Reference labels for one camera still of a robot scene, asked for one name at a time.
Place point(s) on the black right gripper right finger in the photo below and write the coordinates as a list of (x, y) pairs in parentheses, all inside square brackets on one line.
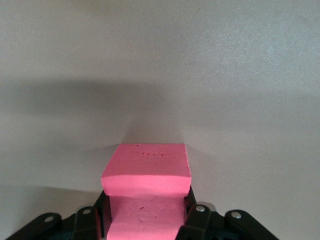
[(200, 225)]

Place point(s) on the red foam cube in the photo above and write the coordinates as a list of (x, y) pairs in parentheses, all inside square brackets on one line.
[(150, 165)]

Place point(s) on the large table cover mat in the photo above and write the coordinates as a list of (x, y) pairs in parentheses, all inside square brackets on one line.
[(160, 62)]

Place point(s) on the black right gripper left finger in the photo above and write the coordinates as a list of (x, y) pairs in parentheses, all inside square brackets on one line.
[(87, 225)]

